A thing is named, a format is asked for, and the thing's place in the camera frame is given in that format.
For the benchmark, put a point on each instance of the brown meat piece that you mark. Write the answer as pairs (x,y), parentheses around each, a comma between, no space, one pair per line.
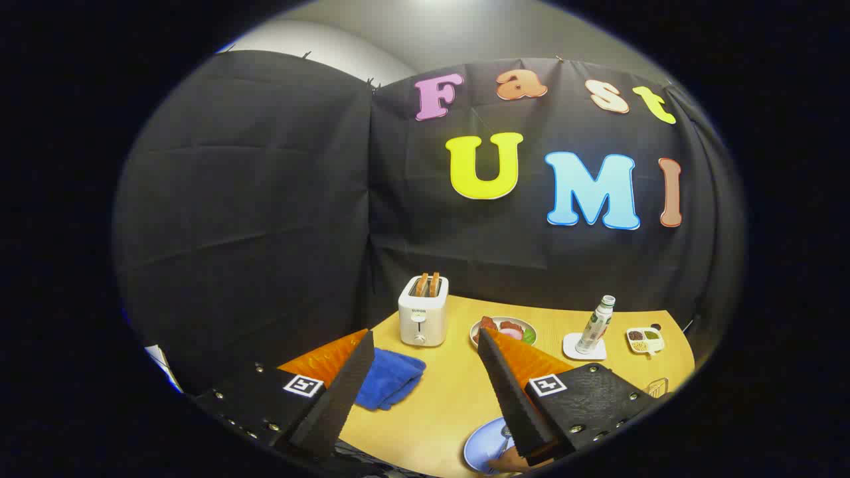
(488,324)

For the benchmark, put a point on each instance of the blue round plate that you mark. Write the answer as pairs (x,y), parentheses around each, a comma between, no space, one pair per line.
(481,445)

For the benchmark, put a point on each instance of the white toaster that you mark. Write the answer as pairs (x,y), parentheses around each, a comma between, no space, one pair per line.
(423,315)

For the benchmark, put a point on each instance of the toasted bread slice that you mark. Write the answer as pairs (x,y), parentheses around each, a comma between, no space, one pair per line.
(434,284)
(422,284)

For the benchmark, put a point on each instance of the white and green drink bottle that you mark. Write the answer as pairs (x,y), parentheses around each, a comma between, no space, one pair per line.
(595,325)

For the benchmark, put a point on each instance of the white power strip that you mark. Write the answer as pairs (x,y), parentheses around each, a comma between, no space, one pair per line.
(163,365)

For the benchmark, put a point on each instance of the pink ham slice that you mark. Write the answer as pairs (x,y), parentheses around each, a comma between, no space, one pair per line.
(511,330)

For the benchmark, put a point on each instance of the white divided condiment dish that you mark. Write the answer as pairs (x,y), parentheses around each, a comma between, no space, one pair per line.
(654,345)

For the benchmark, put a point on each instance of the oval plate of food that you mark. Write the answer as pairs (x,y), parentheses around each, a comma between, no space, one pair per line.
(499,320)

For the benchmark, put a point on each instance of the green lettuce leaf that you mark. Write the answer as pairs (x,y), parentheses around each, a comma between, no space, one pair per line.
(529,336)

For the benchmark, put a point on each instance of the white square coaster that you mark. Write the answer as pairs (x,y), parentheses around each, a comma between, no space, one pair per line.
(571,346)

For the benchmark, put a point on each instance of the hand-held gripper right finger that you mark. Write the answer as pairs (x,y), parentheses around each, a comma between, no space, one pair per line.
(511,405)

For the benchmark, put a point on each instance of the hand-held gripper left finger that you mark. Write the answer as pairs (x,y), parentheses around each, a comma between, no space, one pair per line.
(335,405)

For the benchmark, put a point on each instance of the blue folded towel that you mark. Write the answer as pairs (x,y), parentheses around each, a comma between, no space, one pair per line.
(388,378)

